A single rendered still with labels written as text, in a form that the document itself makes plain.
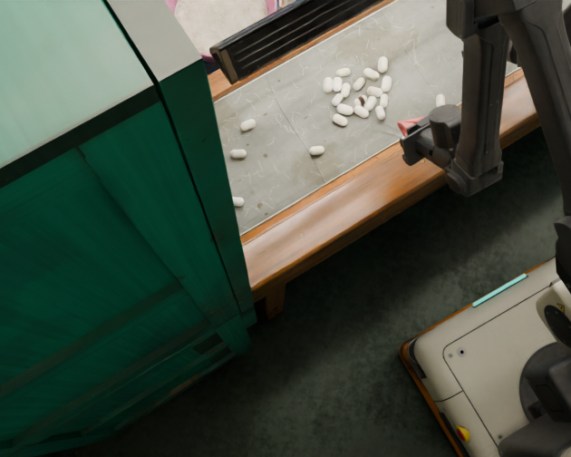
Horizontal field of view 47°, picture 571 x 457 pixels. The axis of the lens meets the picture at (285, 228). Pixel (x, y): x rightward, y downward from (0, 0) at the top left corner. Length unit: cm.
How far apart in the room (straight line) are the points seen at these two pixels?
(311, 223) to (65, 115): 106
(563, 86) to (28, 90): 68
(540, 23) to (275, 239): 74
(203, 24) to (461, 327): 106
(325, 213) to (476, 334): 69
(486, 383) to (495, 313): 19
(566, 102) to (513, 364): 115
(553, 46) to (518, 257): 148
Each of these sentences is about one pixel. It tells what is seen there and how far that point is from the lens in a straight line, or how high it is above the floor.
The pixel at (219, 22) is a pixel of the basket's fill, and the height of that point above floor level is 73.
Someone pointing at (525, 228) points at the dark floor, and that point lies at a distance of 235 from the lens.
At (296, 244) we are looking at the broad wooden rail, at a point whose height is 76.
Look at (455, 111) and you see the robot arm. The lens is 123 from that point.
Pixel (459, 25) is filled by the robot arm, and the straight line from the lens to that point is 95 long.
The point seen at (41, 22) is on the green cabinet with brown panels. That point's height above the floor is 179.
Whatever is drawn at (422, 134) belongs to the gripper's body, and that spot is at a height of 94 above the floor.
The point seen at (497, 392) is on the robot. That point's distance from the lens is 194.
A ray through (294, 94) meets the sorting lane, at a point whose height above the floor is 74.
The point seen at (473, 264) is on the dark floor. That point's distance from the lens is 226.
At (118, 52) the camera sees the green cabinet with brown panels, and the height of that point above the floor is 179.
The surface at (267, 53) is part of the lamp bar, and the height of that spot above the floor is 107.
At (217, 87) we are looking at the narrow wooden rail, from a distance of 153.
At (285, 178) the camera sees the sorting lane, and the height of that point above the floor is 74.
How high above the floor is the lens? 212
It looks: 75 degrees down
